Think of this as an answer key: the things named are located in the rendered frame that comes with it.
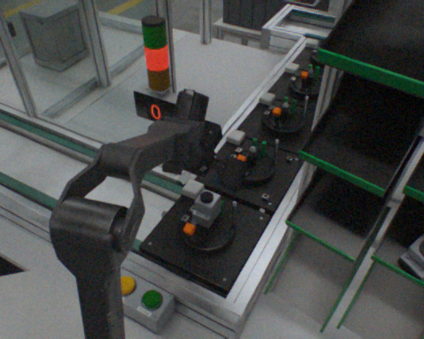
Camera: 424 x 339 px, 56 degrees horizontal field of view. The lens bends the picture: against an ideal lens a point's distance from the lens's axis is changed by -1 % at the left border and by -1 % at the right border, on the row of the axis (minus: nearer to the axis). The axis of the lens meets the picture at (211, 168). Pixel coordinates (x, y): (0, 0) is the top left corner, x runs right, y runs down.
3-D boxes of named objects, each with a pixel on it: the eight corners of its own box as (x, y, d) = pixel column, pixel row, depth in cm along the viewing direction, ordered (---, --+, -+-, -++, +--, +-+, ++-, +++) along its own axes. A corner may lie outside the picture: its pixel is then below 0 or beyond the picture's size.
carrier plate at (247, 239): (228, 295, 87) (228, 290, 86) (139, 251, 95) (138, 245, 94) (270, 220, 102) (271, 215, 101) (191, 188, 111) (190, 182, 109)
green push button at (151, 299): (154, 314, 84) (153, 309, 82) (139, 305, 85) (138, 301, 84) (165, 299, 86) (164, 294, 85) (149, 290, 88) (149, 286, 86)
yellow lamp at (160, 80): (162, 93, 89) (161, 73, 86) (144, 87, 91) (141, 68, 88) (174, 82, 93) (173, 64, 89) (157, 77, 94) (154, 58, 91)
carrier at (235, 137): (273, 216, 103) (279, 182, 95) (193, 185, 112) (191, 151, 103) (304, 162, 119) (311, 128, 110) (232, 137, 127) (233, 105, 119)
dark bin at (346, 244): (353, 264, 65) (355, 253, 59) (285, 225, 71) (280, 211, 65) (428, 133, 72) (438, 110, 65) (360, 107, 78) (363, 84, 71)
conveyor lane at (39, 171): (227, 314, 93) (228, 292, 86) (-13, 189, 123) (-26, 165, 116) (274, 230, 111) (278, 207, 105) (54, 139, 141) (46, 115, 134)
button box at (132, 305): (158, 334, 86) (156, 321, 81) (85, 291, 93) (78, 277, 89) (176, 307, 90) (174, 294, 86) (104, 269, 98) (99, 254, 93)
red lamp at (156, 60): (161, 73, 86) (158, 52, 83) (141, 68, 88) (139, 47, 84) (173, 63, 89) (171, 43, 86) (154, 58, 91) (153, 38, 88)
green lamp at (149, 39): (158, 52, 83) (156, 29, 79) (139, 47, 84) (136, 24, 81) (171, 42, 86) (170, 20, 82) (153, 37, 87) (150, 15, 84)
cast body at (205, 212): (208, 228, 91) (208, 208, 86) (191, 221, 93) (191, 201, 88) (225, 204, 96) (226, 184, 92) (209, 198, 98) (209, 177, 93)
